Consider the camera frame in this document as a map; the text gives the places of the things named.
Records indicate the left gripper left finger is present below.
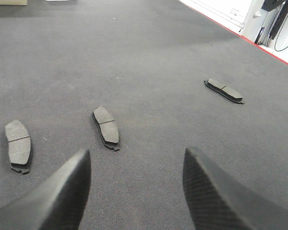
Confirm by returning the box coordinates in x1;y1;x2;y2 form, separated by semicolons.
0;149;91;230

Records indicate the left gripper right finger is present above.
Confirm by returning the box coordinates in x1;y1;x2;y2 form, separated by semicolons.
182;147;288;230

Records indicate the grey brake pad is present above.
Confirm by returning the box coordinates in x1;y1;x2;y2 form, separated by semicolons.
5;119;32;174
92;106;120;151
204;78;244;104

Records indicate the cardboard box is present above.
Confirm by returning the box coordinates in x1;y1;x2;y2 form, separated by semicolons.
0;0;27;6

